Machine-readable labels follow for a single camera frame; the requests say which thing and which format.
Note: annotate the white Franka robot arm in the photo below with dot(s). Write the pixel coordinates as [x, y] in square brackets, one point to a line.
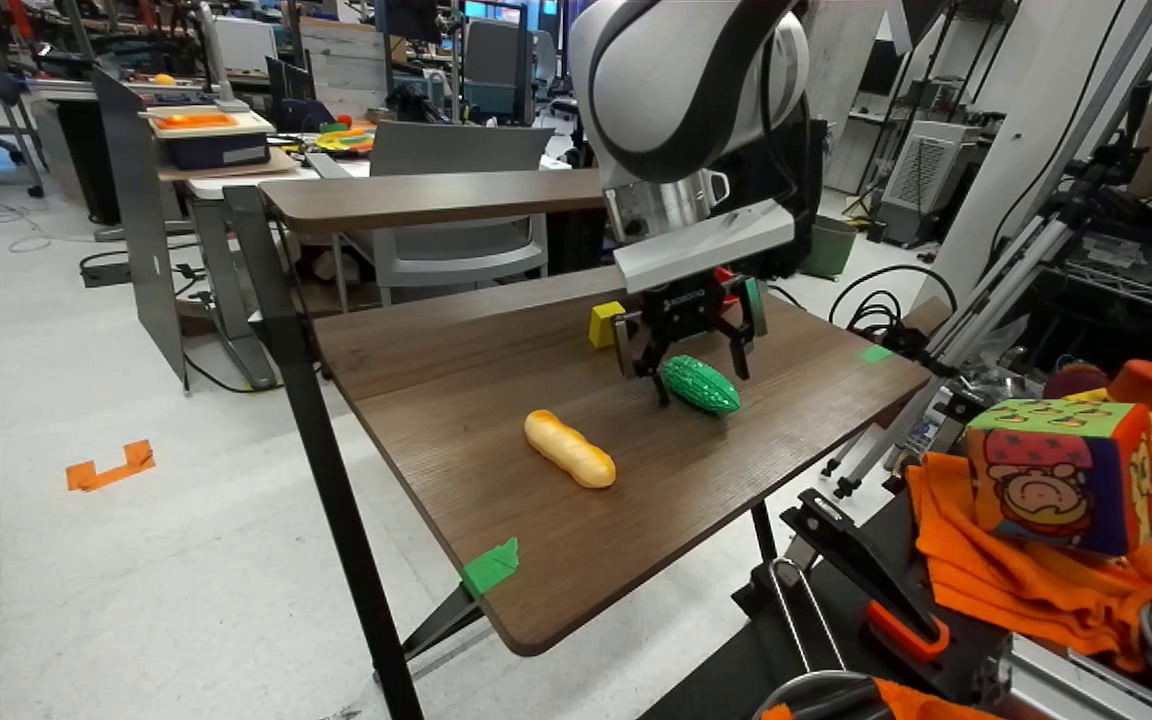
[680, 82]

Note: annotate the grey office chair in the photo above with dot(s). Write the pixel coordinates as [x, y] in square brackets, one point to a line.
[456, 202]

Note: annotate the small yellow cube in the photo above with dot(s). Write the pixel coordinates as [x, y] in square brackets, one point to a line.
[604, 327]

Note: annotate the wooden table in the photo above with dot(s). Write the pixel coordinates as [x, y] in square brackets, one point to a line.
[429, 199]

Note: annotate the black table leg frame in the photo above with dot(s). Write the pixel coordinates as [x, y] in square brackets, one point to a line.
[338, 504]

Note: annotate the green tape strip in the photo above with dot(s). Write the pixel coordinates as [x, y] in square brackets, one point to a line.
[873, 352]

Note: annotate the orange cloth under toy cube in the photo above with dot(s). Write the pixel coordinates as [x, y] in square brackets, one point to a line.
[1030, 582]

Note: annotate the yellow toy corn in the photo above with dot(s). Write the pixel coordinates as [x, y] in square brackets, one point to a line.
[571, 448]

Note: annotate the green plastic toy vegetable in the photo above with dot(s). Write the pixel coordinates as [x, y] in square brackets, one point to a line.
[703, 385]

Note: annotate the aluminium frame post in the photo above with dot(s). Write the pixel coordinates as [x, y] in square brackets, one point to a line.
[1042, 163]

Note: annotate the grey standing panel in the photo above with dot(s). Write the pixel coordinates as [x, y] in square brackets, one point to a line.
[136, 226]

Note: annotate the colourful soft toy cube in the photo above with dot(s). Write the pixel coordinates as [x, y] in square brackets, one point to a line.
[1062, 464]

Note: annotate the yellow box red button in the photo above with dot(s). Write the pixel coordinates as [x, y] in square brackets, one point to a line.
[1147, 381]

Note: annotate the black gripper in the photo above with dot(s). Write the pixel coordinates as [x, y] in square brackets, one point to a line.
[691, 305]

